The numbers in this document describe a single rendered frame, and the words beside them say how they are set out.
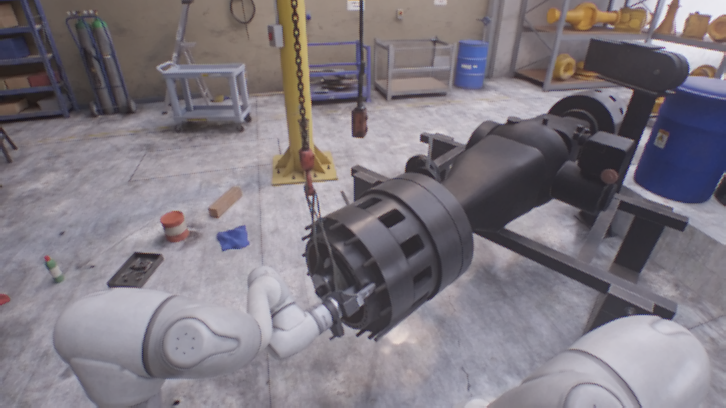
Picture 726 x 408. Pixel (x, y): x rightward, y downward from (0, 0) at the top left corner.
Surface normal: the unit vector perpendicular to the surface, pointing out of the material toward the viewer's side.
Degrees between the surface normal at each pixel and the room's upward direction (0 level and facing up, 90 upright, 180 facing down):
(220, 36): 90
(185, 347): 39
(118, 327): 32
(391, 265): 50
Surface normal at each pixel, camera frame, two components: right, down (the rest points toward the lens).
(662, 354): 0.10, -0.79
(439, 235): 0.51, -0.27
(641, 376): -0.04, -0.61
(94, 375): -0.14, 0.17
